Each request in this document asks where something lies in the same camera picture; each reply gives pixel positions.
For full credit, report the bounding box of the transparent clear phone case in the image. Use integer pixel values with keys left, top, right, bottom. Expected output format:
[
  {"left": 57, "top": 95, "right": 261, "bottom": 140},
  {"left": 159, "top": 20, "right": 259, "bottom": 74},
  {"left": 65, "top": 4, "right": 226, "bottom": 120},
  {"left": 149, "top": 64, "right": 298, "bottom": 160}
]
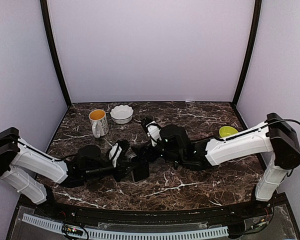
[{"left": 127, "top": 153, "right": 138, "bottom": 163}]

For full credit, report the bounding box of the white phone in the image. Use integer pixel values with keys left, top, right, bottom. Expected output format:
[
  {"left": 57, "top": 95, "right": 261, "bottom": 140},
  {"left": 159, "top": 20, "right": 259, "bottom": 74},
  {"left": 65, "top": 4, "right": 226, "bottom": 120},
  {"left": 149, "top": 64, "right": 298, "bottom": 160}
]
[{"left": 131, "top": 156, "right": 150, "bottom": 183}]

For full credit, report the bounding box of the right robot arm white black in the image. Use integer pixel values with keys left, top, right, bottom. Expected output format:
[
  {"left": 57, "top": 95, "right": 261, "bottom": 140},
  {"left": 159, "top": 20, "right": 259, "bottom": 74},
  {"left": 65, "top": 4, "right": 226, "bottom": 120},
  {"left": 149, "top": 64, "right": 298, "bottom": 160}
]
[{"left": 140, "top": 112, "right": 300, "bottom": 217}]

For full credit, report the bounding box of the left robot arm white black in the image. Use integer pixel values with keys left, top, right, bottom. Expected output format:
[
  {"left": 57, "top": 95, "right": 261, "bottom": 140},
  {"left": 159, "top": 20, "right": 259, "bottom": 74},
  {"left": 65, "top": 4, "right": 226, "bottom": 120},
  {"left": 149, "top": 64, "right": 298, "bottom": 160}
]
[{"left": 0, "top": 127, "right": 138, "bottom": 218}]

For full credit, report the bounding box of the white scalloped bowl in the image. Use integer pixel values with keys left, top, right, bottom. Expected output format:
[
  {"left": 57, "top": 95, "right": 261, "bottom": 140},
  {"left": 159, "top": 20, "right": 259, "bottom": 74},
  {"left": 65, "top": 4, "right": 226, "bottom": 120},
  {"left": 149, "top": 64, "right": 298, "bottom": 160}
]
[{"left": 110, "top": 105, "right": 134, "bottom": 125}]

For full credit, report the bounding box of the floral white mug yellow inside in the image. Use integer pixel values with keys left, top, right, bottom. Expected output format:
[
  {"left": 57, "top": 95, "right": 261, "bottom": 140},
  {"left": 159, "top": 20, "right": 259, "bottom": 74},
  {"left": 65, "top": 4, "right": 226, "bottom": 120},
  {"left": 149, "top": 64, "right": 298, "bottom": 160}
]
[{"left": 88, "top": 109, "right": 109, "bottom": 139}]

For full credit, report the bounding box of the green bowl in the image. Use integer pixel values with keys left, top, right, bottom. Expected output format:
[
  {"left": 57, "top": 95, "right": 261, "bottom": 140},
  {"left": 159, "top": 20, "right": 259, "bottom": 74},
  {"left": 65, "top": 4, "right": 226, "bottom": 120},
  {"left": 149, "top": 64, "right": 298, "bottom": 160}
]
[{"left": 218, "top": 125, "right": 238, "bottom": 138}]

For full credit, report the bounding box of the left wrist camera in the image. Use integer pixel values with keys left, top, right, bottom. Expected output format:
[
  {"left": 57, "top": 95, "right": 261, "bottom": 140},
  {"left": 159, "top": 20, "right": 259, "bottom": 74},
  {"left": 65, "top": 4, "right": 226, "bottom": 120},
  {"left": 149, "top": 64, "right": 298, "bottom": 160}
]
[{"left": 106, "top": 140, "right": 130, "bottom": 168}]

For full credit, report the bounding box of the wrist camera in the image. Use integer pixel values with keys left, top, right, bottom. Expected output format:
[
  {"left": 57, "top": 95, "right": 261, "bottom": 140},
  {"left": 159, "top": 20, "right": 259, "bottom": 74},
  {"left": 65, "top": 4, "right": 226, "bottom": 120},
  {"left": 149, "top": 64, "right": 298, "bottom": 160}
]
[
  {"left": 106, "top": 140, "right": 130, "bottom": 168},
  {"left": 140, "top": 116, "right": 162, "bottom": 147}
]

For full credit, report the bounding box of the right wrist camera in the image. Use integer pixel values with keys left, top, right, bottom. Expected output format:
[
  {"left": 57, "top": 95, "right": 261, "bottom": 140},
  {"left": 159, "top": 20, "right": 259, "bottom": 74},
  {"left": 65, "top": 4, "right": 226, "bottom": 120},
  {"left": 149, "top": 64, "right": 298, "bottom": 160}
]
[{"left": 140, "top": 116, "right": 162, "bottom": 147}]

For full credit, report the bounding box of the white slotted cable duct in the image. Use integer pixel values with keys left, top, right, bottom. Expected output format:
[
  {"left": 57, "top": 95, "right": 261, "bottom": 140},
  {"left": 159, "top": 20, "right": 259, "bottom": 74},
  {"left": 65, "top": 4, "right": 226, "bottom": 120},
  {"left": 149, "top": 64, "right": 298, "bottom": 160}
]
[{"left": 21, "top": 213, "right": 229, "bottom": 240}]

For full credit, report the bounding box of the left black frame post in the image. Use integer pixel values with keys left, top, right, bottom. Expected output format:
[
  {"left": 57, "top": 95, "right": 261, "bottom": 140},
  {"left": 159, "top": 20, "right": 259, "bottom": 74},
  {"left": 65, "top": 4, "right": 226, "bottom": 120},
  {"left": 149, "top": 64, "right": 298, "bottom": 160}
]
[{"left": 40, "top": 0, "right": 72, "bottom": 108}]

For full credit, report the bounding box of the black frame post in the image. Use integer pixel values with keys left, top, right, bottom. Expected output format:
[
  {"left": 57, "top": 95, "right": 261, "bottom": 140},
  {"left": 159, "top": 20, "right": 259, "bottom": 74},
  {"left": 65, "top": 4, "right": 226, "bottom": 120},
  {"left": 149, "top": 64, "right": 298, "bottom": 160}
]
[
  {"left": 231, "top": 0, "right": 263, "bottom": 109},
  {"left": 40, "top": 0, "right": 72, "bottom": 108}
]

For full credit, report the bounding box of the right black frame post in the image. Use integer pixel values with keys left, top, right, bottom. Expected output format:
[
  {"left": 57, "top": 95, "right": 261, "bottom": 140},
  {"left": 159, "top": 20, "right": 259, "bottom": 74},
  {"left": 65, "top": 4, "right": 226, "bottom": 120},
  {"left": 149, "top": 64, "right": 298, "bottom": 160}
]
[{"left": 231, "top": 0, "right": 263, "bottom": 109}]

